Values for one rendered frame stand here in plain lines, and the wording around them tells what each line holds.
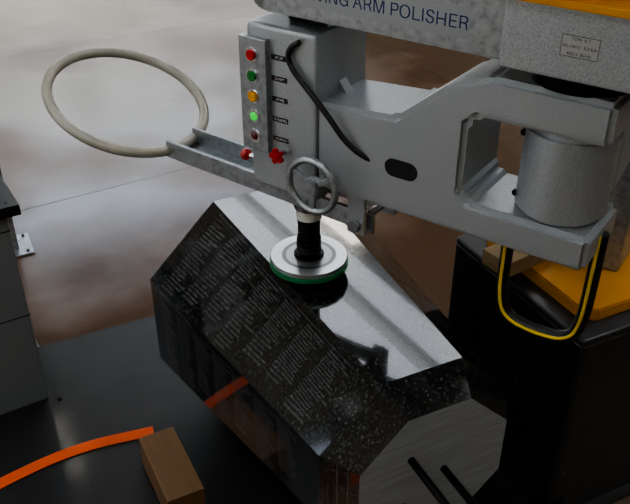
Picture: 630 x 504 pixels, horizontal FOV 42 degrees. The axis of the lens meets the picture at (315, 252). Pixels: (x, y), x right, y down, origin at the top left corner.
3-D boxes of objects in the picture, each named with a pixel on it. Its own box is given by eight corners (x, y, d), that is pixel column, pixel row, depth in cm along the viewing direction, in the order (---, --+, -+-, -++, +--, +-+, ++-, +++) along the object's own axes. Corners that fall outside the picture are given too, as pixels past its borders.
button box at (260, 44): (275, 150, 201) (271, 37, 186) (268, 154, 199) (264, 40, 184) (250, 142, 205) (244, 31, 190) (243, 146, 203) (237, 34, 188)
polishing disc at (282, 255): (323, 287, 214) (323, 284, 213) (255, 265, 223) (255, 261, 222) (360, 250, 229) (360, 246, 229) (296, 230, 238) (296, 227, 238)
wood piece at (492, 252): (528, 242, 250) (531, 229, 247) (553, 257, 242) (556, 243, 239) (481, 263, 240) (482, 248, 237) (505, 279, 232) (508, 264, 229)
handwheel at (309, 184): (357, 208, 198) (358, 152, 190) (334, 225, 191) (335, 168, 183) (307, 191, 205) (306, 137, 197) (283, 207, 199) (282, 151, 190)
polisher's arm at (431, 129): (604, 272, 186) (652, 66, 160) (568, 322, 170) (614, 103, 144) (337, 185, 222) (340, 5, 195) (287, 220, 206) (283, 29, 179)
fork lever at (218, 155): (403, 208, 211) (405, 191, 209) (364, 240, 198) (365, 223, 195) (203, 137, 244) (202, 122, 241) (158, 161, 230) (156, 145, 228)
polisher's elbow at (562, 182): (528, 178, 185) (541, 97, 174) (614, 199, 177) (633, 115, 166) (500, 214, 171) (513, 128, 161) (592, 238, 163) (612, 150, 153)
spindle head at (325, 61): (415, 196, 209) (428, 23, 185) (370, 232, 194) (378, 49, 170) (302, 160, 226) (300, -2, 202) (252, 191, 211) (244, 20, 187)
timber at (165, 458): (142, 463, 275) (137, 437, 268) (175, 451, 279) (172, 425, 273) (171, 528, 252) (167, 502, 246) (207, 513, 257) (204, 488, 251)
